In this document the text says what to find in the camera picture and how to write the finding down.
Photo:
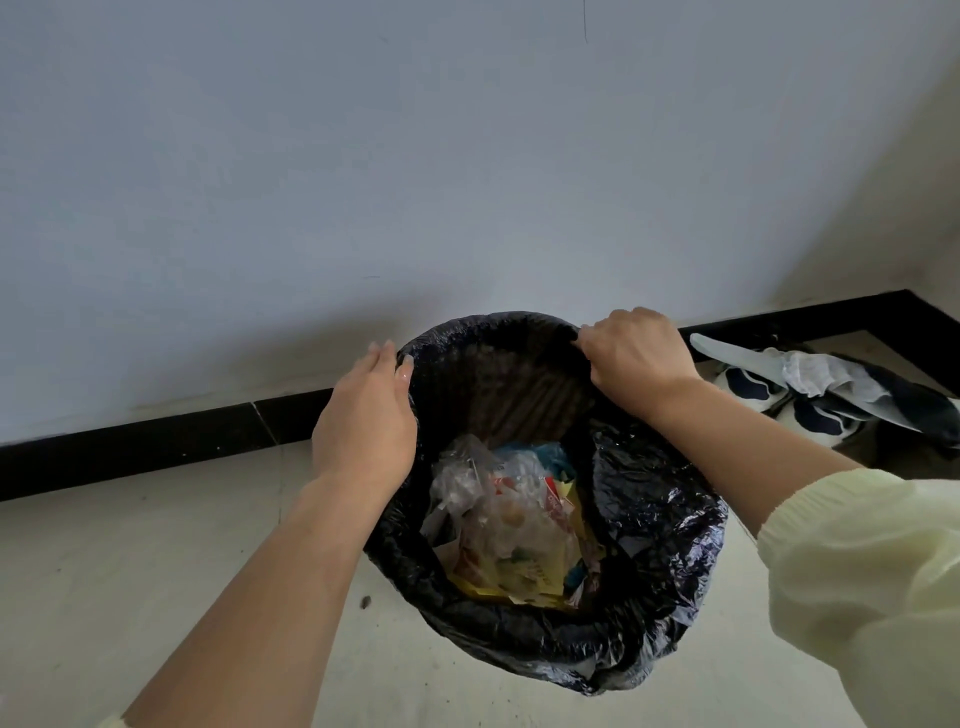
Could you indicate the person's left hand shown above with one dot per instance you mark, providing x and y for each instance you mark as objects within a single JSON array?
[{"x": 364, "y": 431}]

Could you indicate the person's right hand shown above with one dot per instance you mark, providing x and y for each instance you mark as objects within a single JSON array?
[{"x": 641, "y": 358}]

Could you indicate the person's left thumb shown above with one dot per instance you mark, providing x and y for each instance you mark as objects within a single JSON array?
[{"x": 405, "y": 379}]

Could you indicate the person's right fingers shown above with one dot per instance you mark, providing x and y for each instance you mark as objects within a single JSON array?
[{"x": 589, "y": 349}]

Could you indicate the black plastic trash bag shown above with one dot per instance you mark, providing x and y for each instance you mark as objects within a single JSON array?
[{"x": 660, "y": 525}]

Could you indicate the person's right forearm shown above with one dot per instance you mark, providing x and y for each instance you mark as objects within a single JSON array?
[{"x": 742, "y": 450}]

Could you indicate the person's left forearm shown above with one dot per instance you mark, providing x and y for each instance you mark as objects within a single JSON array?
[{"x": 262, "y": 615}]

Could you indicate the blue plastic wrapper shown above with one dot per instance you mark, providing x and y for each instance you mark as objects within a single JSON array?
[{"x": 552, "y": 455}]

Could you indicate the crumpled clear plastic wrapper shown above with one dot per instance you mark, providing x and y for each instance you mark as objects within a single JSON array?
[{"x": 495, "y": 517}]

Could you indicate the white and navy shoe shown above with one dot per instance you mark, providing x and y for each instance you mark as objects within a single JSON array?
[
  {"x": 817, "y": 424},
  {"x": 750, "y": 387}
]

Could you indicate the yellow food wrapper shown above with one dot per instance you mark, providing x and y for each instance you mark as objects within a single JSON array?
[{"x": 487, "y": 590}]

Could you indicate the black and white sock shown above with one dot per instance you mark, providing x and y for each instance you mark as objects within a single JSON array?
[{"x": 915, "y": 405}]

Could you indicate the cream knit sleeve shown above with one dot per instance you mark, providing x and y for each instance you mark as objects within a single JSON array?
[{"x": 870, "y": 570}]

